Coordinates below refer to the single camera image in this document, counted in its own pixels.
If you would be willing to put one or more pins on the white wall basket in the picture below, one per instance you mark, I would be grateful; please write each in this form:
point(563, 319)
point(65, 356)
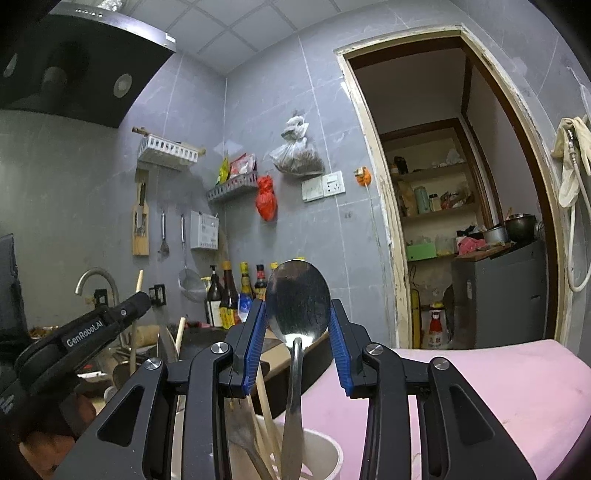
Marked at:
point(168, 150)

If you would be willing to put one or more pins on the pink floral tablecloth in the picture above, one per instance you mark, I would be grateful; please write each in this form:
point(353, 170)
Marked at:
point(508, 392)

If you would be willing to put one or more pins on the worn wooden door frame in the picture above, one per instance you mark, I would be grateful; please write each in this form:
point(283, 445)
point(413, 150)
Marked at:
point(369, 138)

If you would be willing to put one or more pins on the black wall socket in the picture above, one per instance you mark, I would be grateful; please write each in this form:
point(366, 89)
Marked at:
point(158, 294)
point(100, 297)

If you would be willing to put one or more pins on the golden metal spoon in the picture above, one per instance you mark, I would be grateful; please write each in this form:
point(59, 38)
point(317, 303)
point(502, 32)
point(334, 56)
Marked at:
point(148, 336)

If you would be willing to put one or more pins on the orange wall hook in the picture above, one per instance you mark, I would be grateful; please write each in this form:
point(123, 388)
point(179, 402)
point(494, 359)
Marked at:
point(363, 175)

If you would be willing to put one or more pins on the wooden pantry shelf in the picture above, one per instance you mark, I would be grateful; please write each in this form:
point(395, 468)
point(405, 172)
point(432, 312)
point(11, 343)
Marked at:
point(438, 217)

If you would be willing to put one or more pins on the steel pot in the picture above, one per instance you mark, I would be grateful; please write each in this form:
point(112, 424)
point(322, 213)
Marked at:
point(495, 235)

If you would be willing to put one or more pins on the wooden knife holder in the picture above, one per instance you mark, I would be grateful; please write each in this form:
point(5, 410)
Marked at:
point(141, 230)

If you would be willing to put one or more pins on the green box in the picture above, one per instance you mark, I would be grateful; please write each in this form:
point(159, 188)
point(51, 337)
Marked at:
point(421, 252)

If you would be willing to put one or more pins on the grey cabinet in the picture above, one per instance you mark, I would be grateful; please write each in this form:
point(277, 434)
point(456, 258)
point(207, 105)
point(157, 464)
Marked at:
point(498, 300)

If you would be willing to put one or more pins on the red snack packet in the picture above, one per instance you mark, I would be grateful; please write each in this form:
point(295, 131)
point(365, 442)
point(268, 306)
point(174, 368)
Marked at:
point(243, 165)

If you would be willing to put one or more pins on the white wall switch panel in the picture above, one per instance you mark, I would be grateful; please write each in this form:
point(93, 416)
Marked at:
point(323, 187)

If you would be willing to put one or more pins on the dark metal fork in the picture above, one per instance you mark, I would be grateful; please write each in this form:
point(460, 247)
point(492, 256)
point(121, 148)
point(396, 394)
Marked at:
point(244, 438)

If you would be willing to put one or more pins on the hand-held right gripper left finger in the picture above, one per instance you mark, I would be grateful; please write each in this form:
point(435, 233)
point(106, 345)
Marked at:
point(254, 350)

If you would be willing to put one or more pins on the soy sauce bottle yellow label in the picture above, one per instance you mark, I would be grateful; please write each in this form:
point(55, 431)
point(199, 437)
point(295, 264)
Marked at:
point(228, 300)

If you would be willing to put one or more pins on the white plastic utensil basket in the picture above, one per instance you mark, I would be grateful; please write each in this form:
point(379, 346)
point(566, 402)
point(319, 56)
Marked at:
point(330, 454)

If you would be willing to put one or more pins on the black cooking pot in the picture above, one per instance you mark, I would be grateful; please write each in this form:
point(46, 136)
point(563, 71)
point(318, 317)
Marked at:
point(520, 228)

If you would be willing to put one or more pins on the curved metal faucet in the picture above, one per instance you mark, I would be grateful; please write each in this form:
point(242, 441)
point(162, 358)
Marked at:
point(92, 274)

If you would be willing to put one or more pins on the person's left hand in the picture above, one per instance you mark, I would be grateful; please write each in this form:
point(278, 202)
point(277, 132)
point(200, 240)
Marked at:
point(46, 457)

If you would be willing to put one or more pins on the red plastic bag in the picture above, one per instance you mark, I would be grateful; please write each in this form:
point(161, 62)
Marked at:
point(267, 201)

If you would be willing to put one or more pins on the clear bag of dried goods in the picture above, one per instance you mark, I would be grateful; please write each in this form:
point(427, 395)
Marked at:
point(298, 159)

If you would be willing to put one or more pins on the grey metal wall rack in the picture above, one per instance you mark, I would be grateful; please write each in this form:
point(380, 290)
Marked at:
point(231, 189)

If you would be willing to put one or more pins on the dark sauce bottle red label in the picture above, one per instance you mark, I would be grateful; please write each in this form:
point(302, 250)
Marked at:
point(260, 281)

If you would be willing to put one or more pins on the white rubber glove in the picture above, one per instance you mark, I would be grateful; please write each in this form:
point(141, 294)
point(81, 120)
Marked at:
point(585, 147)

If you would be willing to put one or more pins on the yellow roll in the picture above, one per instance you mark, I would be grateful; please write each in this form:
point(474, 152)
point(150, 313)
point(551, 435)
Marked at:
point(415, 318)

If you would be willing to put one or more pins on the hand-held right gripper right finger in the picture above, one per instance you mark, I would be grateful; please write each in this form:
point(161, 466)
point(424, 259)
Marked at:
point(341, 350)

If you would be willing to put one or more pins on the cream rubber glove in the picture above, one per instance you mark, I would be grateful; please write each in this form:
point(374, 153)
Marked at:
point(567, 175)

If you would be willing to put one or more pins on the white and blue packet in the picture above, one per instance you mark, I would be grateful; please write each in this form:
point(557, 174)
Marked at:
point(244, 309)

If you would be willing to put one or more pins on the pink cloth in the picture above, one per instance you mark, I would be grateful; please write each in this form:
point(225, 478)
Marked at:
point(471, 244)

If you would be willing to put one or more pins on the wooden chopstick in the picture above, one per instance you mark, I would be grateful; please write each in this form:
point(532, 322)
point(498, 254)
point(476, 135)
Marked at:
point(268, 415)
point(137, 286)
point(179, 339)

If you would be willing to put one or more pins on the metal mesh strainer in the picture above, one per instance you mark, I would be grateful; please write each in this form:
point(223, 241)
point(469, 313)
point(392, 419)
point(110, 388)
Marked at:
point(191, 286)

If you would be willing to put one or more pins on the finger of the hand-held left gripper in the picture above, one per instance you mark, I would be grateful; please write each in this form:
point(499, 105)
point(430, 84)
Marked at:
point(134, 309)

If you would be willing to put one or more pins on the red and white bottle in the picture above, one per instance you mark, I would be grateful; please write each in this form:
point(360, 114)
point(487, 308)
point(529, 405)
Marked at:
point(438, 325)

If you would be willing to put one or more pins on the yellow green snack packet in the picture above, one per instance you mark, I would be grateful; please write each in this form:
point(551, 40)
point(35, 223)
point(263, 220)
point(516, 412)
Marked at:
point(223, 171)

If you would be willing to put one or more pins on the white wall box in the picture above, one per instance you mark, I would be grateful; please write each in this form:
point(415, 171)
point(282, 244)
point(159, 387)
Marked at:
point(204, 230)

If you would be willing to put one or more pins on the small jar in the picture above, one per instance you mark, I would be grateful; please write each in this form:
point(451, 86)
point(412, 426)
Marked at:
point(434, 203)

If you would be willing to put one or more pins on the black range hood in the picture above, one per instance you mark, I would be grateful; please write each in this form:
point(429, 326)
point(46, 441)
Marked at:
point(69, 64)

